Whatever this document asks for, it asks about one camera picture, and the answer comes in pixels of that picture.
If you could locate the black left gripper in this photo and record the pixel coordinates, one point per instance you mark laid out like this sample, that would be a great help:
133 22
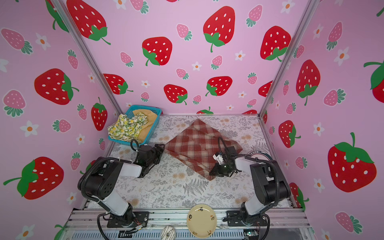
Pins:
158 153

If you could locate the red plaid skirt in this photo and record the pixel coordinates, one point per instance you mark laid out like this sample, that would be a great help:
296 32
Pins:
195 147

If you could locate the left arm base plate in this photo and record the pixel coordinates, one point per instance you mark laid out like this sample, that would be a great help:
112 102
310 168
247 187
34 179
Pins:
130 220

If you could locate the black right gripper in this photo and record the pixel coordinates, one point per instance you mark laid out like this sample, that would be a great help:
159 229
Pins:
217 171

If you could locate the pink plate with teal rim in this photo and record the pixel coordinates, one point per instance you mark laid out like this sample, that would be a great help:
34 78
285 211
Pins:
260 155

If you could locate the cream plate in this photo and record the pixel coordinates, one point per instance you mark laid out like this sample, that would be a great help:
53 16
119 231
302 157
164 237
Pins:
202 221

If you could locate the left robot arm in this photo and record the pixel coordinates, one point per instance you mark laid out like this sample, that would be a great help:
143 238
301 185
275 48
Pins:
98 183

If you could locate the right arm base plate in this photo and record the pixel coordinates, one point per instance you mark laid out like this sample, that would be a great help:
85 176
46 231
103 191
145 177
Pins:
239 219

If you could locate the teal plastic basket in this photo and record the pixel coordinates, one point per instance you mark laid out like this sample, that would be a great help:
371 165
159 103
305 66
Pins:
130 114

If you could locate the chocolate drizzled donut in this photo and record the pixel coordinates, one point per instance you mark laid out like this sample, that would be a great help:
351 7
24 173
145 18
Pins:
168 233

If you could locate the aluminium frame rail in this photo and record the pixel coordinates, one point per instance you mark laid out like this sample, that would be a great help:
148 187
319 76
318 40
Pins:
285 224

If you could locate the lemon print skirt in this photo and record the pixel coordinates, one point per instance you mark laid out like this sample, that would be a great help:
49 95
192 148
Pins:
126 129

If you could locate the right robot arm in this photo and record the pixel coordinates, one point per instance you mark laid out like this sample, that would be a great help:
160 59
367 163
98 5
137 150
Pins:
270 185

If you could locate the tan skirt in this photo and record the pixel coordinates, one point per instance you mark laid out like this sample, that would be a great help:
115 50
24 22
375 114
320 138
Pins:
151 117

